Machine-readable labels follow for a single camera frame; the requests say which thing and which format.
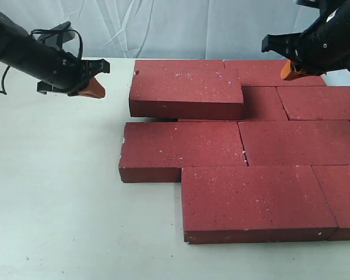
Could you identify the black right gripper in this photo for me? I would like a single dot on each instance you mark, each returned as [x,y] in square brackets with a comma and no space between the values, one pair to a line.
[321,49]

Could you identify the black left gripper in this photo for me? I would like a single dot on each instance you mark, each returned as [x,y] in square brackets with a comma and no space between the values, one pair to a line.
[77,78]

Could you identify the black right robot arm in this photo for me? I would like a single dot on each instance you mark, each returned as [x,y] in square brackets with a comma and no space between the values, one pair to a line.
[322,48]

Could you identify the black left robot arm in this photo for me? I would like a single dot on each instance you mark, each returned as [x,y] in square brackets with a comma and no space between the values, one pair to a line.
[54,57]

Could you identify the second row right red brick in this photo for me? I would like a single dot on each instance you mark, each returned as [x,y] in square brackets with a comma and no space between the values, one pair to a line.
[316,102]

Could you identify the back row right red brick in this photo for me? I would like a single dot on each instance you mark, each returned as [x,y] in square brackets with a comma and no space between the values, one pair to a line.
[266,73]

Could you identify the third row red brick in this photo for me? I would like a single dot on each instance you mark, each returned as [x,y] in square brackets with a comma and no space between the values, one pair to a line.
[284,143]

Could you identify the front row large red brick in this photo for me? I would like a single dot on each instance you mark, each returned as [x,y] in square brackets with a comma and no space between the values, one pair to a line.
[256,204]

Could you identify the white plastic backdrop sheet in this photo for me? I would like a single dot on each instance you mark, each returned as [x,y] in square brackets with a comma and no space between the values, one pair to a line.
[167,29]

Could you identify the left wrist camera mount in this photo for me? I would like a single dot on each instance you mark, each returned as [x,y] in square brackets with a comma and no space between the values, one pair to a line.
[57,36]

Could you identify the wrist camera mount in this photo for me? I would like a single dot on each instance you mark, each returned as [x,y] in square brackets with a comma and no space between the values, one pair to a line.
[308,3]
[57,36]

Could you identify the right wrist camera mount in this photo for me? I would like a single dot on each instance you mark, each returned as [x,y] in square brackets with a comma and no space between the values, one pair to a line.
[308,3]

